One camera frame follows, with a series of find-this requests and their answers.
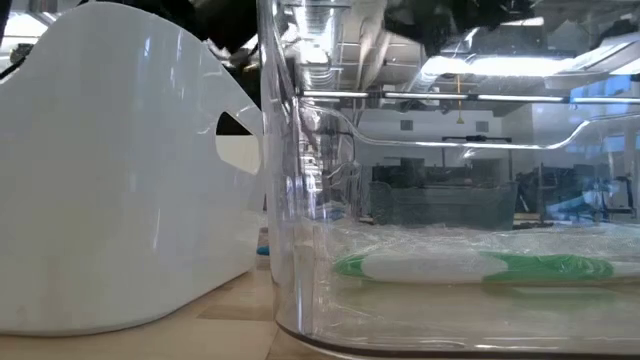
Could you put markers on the black ceiling-hung device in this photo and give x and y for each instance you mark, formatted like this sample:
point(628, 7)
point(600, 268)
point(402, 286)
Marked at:
point(20, 50)

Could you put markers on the silver ventilation duct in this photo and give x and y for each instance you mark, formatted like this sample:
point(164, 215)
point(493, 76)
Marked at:
point(320, 45)

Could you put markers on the grey horizontal rail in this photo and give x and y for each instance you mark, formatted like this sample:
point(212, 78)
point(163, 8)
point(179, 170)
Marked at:
point(450, 95)

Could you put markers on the white plastic bin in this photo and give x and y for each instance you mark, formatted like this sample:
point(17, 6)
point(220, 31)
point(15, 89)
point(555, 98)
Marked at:
point(100, 200)

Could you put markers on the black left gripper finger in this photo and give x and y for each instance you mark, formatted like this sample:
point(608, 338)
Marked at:
point(232, 127)

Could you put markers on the teal plastic bin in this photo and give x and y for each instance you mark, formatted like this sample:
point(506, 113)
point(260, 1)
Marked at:
point(440, 205)

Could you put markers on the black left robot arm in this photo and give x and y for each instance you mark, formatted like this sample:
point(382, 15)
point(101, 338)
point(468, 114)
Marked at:
point(175, 15)

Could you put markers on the green white toothbrush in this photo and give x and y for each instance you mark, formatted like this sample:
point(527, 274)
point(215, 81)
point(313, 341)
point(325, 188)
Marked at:
point(425, 267)

